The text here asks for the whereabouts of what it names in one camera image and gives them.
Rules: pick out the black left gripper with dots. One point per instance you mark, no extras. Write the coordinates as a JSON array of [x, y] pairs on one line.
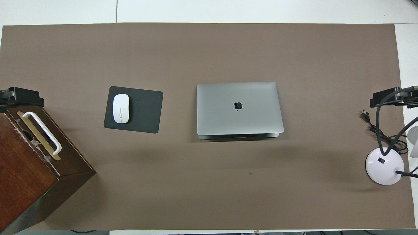
[[5, 98]]

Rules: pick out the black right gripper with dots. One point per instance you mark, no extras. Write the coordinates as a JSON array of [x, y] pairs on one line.
[[412, 98]]

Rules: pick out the white computer mouse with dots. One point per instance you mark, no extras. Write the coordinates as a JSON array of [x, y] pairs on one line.
[[120, 107]]

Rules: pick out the white desk lamp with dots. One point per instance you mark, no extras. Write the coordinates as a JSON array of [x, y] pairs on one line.
[[383, 169]]

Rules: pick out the black mouse pad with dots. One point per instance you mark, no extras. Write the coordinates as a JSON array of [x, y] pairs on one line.
[[147, 111]]

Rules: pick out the silver grey Apple laptop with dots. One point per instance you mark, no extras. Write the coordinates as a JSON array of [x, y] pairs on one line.
[[222, 107]]

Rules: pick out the brown paper table mat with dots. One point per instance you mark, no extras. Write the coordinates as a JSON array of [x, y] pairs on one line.
[[228, 49]]

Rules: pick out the dark brown wooden box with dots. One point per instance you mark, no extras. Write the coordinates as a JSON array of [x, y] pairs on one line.
[[19, 163]]

